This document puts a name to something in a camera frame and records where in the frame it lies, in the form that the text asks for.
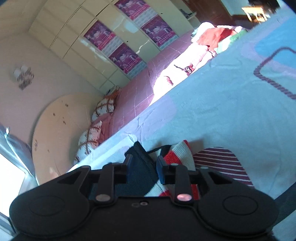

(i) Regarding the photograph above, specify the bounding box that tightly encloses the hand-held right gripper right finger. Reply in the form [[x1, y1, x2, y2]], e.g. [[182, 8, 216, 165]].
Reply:
[[156, 155, 233, 206]]

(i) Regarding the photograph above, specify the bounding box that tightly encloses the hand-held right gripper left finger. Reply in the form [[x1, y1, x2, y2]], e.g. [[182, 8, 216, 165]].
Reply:
[[57, 154, 133, 205]]

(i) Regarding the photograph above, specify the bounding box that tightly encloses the striped knit sweater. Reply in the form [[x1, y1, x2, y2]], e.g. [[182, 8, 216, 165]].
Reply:
[[124, 139, 200, 201]]

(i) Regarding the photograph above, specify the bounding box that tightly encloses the pile of clothes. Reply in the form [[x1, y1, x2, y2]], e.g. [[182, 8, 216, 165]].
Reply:
[[191, 21, 249, 56]]

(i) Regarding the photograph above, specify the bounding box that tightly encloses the patterned pillow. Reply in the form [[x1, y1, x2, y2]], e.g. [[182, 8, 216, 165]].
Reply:
[[73, 120, 103, 164], [91, 96, 115, 123]]

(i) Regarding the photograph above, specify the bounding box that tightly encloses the maroon striped cloth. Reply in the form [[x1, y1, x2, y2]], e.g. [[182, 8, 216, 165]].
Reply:
[[192, 147, 254, 187]]

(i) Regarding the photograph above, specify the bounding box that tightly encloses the pink bed sheet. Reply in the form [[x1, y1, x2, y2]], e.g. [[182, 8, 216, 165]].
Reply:
[[98, 30, 216, 145]]

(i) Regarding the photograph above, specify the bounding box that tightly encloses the cream rounded headboard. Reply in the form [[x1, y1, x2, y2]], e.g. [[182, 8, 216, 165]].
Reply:
[[31, 92, 105, 186]]

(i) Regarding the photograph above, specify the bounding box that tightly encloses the blue patterned quilt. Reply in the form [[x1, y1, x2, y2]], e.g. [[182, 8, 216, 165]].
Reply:
[[67, 9, 296, 200]]

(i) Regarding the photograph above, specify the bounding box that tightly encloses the blue curtain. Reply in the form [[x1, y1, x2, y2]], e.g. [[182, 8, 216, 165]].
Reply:
[[0, 122, 36, 178]]

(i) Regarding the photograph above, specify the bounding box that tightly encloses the window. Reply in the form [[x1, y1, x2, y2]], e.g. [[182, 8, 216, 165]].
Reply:
[[0, 152, 26, 219]]

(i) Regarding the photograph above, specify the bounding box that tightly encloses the cream wardrobe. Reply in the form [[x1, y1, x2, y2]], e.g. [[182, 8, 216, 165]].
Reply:
[[28, 0, 202, 96]]

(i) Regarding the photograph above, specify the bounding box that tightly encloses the white corner shelf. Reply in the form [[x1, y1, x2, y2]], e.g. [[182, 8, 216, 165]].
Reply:
[[179, 8, 197, 21]]

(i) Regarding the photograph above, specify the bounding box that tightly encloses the brown wooden door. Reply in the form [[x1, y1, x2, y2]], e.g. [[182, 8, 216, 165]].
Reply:
[[182, 0, 232, 20]]

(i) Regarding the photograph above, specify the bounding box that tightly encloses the wooden stool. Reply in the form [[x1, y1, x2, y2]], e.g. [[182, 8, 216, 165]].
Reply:
[[241, 6, 266, 24]]

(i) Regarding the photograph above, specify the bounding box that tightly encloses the purple wall poster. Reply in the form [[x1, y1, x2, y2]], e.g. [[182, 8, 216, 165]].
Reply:
[[83, 20, 117, 51], [114, 0, 153, 22], [140, 15, 180, 49], [108, 43, 149, 75]]

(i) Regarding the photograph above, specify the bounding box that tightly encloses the crystal wall lamp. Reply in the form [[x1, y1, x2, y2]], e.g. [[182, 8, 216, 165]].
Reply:
[[12, 65, 35, 91]]

